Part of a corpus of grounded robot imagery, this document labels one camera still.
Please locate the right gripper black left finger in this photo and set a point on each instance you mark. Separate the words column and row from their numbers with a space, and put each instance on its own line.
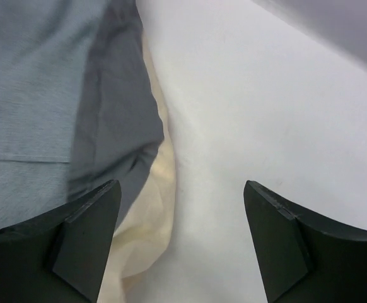
column 60, row 255

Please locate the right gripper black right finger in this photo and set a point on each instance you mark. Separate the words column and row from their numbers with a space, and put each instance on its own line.
column 304, row 256

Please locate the cream yellow pillow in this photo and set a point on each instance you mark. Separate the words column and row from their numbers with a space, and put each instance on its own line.
column 145, row 232

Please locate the striped blue pillowcase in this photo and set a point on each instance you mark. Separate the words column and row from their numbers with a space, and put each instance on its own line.
column 76, row 106

